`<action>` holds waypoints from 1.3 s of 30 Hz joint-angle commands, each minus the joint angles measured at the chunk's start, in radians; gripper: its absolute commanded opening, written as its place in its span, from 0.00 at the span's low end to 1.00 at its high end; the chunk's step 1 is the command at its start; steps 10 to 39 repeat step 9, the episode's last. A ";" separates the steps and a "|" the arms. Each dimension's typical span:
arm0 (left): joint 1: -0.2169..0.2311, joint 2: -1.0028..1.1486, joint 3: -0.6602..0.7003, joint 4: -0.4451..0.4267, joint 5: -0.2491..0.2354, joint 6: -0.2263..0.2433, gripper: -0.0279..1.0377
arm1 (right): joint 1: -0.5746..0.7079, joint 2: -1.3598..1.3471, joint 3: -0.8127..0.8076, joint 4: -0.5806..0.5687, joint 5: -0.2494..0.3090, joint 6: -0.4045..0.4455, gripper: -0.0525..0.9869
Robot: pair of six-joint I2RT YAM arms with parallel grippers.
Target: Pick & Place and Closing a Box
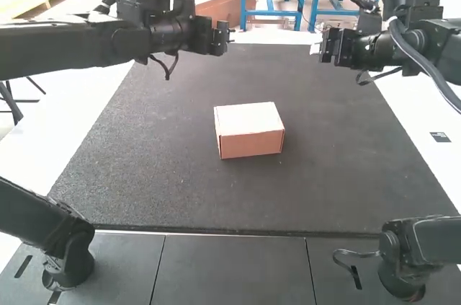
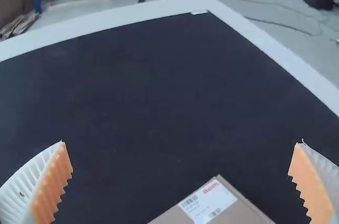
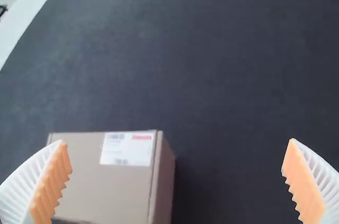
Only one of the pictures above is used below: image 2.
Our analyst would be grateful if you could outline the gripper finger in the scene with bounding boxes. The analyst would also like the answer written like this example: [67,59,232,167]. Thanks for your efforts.
[0,140,74,224]
[287,137,339,224]

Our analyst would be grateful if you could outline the cardboard box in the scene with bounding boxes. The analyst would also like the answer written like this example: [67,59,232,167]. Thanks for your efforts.
[146,174,276,224]

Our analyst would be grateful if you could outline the black mat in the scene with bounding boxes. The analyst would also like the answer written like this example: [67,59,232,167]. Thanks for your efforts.
[0,10,339,224]

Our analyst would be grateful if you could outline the flat cardboard sheets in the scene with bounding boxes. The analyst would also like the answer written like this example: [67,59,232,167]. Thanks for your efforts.
[0,0,49,42]

